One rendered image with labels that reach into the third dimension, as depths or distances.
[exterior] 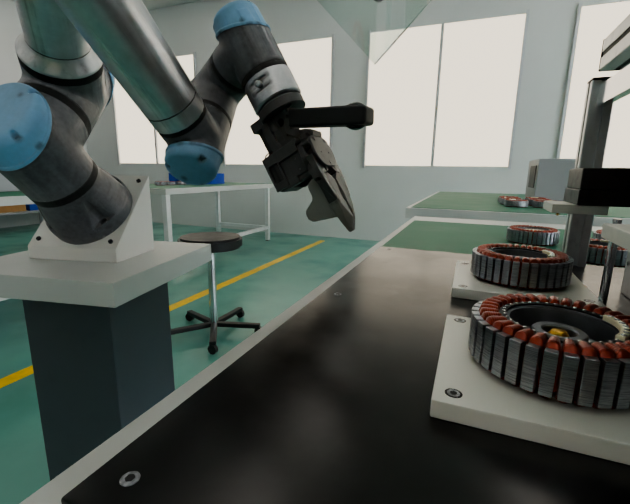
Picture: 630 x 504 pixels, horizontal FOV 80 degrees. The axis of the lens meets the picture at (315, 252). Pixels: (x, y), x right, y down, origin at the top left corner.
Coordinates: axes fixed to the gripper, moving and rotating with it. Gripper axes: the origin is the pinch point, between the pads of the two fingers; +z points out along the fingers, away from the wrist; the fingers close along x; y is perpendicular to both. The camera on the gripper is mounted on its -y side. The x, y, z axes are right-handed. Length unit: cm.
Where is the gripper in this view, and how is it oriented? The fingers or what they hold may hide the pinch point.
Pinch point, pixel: (352, 221)
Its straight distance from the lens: 55.6
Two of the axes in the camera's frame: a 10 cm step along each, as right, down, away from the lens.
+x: -3.8, 1.9, -9.1
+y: -8.1, 4.1, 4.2
